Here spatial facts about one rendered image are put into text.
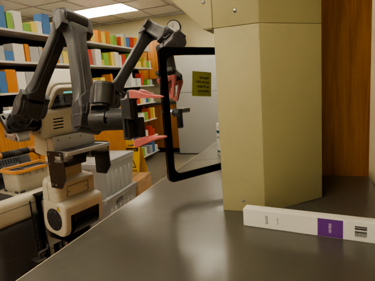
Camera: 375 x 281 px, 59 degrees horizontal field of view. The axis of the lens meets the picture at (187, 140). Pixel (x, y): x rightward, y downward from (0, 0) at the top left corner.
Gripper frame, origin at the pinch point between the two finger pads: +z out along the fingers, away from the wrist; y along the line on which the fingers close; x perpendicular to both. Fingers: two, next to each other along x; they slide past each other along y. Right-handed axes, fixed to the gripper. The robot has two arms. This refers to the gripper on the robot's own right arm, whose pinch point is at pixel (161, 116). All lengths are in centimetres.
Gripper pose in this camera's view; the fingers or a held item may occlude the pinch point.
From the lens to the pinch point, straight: 81.9
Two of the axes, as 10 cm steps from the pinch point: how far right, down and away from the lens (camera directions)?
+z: 9.4, -0.2, -3.5
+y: -0.7, -9.9, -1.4
